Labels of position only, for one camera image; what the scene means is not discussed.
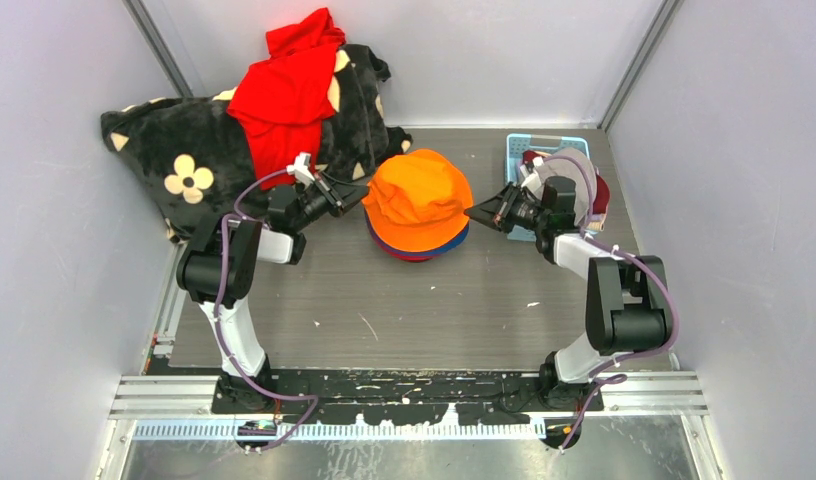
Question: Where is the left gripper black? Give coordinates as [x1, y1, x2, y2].
[292, 171, 370, 232]

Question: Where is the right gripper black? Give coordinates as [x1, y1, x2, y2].
[466, 182, 550, 234]

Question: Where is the blue bucket hat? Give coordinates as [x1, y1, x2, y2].
[365, 212, 469, 263]

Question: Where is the light blue plastic basket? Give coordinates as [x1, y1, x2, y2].
[506, 133, 607, 234]

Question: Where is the orange hat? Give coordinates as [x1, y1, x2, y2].
[362, 149, 474, 254]

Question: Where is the grey bucket hat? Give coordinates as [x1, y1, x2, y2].
[533, 147, 597, 226]

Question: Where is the red bucket hat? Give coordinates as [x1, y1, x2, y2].
[372, 236, 462, 263]

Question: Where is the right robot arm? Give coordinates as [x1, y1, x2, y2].
[465, 176, 676, 411]

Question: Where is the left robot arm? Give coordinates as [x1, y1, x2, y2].
[176, 173, 369, 413]

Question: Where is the dark red hat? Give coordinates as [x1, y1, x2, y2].
[520, 149, 612, 219]

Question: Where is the red cloth on blanket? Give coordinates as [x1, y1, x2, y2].
[227, 7, 346, 179]

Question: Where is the black floral plush blanket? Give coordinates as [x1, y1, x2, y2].
[100, 44, 413, 242]

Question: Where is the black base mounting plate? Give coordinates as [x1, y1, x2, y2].
[211, 369, 604, 426]

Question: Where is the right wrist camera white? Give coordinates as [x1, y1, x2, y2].
[518, 151, 545, 197]

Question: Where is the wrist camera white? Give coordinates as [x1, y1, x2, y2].
[286, 152, 318, 187]
[518, 151, 545, 197]

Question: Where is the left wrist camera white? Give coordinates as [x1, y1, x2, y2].
[286, 152, 318, 187]

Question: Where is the aluminium rail frame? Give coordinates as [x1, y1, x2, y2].
[108, 374, 709, 441]

